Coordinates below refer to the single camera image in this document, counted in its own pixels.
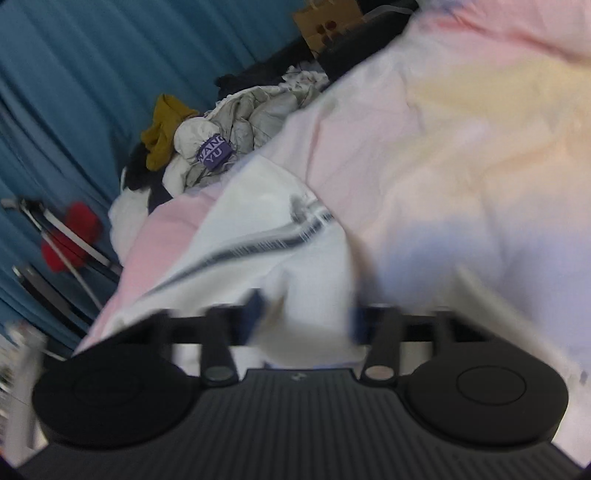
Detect silver tripod stand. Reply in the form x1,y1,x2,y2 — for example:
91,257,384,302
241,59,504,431
0,196,123,311

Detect grey jacket with purple label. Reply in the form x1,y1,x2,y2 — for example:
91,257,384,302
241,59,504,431
173,83,334,186

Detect white pants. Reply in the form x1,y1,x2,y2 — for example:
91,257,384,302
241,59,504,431
139,154,370,370

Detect pastel duvet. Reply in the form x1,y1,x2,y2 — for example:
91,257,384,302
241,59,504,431
74,0,591,462

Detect mustard garment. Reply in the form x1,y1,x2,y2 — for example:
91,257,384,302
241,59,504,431
141,95,201,171

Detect red cloth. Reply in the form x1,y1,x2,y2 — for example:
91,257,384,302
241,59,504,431
41,202,103,273

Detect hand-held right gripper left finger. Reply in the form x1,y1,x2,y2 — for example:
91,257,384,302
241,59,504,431
139,290,267,387

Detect blue curtain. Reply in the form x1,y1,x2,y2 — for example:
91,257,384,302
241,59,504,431
0,0,324,259
0,222,107,357

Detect dark fuzzy garment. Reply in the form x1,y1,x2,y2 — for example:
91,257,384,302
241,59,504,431
215,60,302,94

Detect brown paper bag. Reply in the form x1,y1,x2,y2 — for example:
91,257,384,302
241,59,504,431
293,0,371,59

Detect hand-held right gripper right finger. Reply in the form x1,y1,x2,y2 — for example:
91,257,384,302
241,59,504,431
350,304,467,385

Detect white fleece garment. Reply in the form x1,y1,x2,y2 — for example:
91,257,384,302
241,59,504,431
108,185,158,262

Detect black upright panel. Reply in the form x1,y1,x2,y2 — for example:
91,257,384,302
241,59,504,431
11,263,94,325

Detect white dressing table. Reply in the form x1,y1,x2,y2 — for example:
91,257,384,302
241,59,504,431
0,318,52,468

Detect black garment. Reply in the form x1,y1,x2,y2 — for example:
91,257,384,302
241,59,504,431
121,143,174,214

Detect black leather bench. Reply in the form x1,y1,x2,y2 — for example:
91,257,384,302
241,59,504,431
318,0,422,80

